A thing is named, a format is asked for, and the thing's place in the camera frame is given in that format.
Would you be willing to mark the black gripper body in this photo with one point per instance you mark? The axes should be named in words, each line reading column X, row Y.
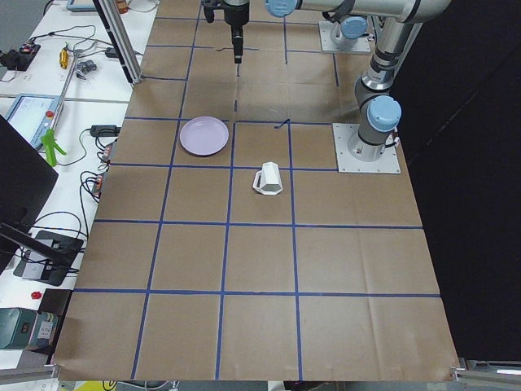
column 235, row 15

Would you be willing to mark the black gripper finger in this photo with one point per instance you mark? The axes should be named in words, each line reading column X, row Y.
column 237, row 42

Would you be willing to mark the white faceted cup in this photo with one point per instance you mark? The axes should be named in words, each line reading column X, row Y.
column 267, row 181

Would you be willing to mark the lavender round plate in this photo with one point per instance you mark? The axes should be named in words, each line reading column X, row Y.
column 204, row 136

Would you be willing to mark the black power adapter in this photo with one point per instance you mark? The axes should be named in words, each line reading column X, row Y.
column 104, row 130

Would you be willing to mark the brown paper table cover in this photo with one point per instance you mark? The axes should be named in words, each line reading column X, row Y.
column 191, row 274

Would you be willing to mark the teach pendant tablet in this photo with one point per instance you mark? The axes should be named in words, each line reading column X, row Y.
column 30, row 115

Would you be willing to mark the black monitor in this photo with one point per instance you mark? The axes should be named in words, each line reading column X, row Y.
column 27, row 181

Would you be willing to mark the black monitor stand base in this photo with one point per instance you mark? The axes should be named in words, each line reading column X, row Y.
column 48, row 258

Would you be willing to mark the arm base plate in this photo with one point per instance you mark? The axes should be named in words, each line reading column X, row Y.
column 356, row 157
column 333, row 40

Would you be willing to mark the aluminium frame post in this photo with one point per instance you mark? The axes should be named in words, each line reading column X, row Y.
column 113, row 24

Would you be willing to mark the yellow handled tool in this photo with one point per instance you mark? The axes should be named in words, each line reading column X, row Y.
column 63, row 58

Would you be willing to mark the green handled reacher tool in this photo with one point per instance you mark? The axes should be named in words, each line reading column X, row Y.
column 48, row 138

